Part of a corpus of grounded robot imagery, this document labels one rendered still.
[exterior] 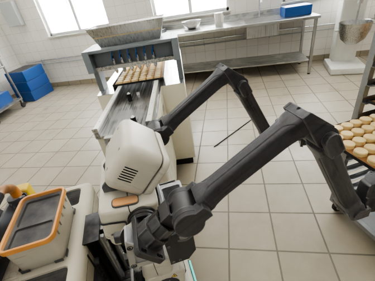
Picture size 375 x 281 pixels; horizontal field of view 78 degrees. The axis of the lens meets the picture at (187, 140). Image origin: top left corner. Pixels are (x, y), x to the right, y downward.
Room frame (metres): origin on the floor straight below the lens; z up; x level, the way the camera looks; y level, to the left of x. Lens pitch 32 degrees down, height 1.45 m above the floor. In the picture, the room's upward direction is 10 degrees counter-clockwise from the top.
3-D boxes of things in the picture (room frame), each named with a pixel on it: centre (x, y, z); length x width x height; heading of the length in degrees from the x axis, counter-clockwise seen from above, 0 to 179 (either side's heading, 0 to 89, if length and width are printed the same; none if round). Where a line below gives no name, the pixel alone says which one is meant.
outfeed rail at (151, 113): (2.11, 0.15, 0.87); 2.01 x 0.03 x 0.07; 178
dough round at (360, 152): (0.73, -0.71, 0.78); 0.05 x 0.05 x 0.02
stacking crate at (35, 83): (5.07, 3.04, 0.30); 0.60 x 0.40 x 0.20; 167
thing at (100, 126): (2.12, 0.44, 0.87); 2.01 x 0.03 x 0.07; 178
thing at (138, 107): (1.50, 0.32, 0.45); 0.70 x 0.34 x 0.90; 178
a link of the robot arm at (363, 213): (0.50, -0.53, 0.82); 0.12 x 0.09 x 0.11; 99
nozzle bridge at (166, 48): (2.00, 0.30, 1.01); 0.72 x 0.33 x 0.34; 88
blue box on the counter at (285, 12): (4.05, -2.03, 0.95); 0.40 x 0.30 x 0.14; 80
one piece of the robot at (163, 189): (0.61, 0.12, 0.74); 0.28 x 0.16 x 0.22; 11
